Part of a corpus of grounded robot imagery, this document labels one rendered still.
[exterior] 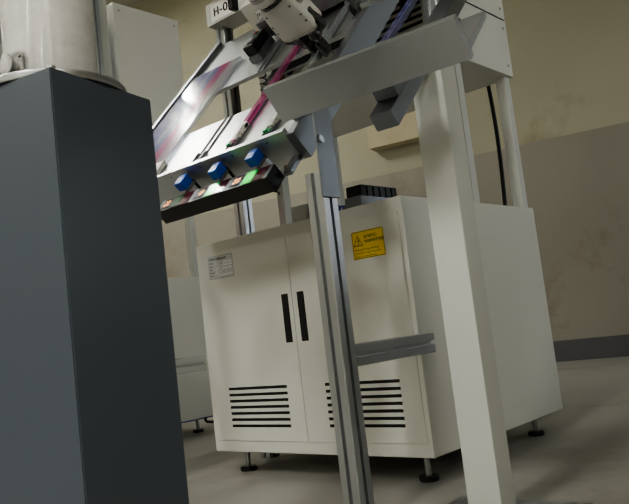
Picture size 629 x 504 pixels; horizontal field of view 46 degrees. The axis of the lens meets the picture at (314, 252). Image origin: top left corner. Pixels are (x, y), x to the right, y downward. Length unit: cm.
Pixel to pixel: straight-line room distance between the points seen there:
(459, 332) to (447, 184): 25
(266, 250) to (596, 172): 296
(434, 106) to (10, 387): 80
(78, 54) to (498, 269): 123
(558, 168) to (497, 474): 343
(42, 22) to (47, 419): 50
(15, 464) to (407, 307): 90
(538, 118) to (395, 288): 315
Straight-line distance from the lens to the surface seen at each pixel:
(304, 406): 181
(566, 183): 455
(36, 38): 104
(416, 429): 162
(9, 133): 98
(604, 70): 466
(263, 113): 160
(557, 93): 467
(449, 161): 128
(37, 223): 93
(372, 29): 169
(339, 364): 132
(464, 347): 126
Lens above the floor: 36
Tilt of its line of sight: 6 degrees up
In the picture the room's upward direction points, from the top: 7 degrees counter-clockwise
